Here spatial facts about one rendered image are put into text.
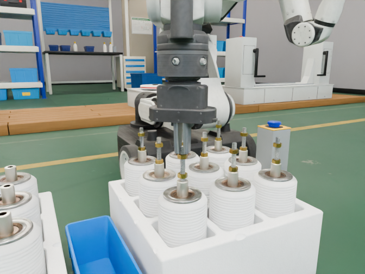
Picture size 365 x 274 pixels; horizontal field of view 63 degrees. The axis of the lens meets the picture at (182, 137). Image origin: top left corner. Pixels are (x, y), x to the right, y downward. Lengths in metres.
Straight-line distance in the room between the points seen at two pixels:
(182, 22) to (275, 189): 0.40
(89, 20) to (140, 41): 1.20
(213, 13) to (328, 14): 0.64
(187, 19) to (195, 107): 0.14
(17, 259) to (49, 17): 6.21
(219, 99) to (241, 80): 2.31
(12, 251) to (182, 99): 0.34
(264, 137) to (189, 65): 0.50
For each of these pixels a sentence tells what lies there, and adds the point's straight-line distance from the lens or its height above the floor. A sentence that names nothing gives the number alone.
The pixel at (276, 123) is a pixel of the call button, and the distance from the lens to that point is 0.92.
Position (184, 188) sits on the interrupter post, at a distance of 0.57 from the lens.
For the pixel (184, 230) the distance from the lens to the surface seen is 0.56.
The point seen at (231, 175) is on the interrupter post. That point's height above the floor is 0.28.
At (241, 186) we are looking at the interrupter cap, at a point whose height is 0.25.
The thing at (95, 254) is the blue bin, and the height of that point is 0.02.
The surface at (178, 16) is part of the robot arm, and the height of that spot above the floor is 0.56.
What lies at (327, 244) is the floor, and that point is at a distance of 0.98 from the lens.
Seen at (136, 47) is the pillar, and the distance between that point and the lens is 7.09.
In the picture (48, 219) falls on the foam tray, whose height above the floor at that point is 0.18.
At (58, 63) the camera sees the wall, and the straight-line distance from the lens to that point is 8.94.
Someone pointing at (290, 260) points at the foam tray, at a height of 0.08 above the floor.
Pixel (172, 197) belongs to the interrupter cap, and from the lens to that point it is 0.57.
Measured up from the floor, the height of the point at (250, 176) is 0.23.
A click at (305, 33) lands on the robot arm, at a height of 0.60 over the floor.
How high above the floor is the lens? 0.49
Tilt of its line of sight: 13 degrees down
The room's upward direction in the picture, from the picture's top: straight up
